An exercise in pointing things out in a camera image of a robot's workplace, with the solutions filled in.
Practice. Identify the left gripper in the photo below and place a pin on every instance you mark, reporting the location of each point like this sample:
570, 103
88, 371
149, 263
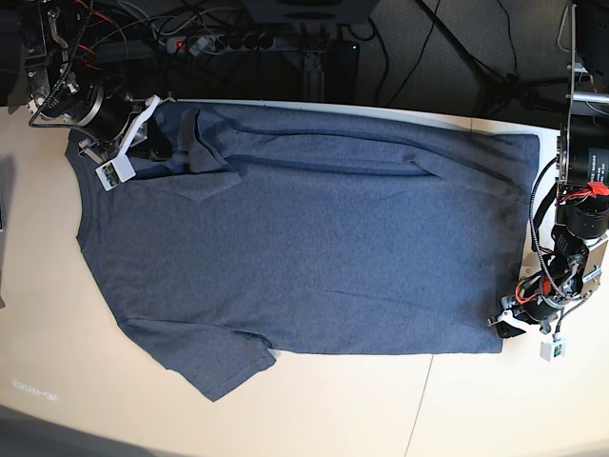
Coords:
516, 319

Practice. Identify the grey speaker box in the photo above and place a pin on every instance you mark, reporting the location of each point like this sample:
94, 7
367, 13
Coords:
313, 11

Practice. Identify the white power strip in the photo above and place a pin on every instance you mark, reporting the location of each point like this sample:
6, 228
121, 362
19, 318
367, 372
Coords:
215, 45

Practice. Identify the white table label sticker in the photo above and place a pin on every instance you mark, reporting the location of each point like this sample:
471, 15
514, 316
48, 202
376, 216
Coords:
34, 391

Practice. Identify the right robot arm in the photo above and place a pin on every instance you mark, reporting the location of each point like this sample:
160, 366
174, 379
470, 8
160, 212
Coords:
76, 55

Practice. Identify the blue grey T-shirt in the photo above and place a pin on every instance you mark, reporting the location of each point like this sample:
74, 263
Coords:
310, 232

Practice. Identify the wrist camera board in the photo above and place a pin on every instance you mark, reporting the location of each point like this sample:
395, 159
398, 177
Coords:
115, 172
552, 350

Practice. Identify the aluminium frame post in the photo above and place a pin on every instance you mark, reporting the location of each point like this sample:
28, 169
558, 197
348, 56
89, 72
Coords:
313, 77

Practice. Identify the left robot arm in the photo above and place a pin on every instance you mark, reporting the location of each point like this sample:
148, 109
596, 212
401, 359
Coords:
569, 226

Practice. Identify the black tripod stand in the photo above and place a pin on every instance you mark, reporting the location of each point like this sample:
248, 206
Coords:
497, 90

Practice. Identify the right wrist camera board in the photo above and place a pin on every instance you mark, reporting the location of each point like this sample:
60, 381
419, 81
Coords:
115, 172

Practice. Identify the black power adapter box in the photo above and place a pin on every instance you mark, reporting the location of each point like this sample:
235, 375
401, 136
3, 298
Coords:
341, 71

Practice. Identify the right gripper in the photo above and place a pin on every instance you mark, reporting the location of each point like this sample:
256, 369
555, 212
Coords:
108, 118

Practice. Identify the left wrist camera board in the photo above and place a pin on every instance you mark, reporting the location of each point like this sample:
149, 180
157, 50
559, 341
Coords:
552, 350

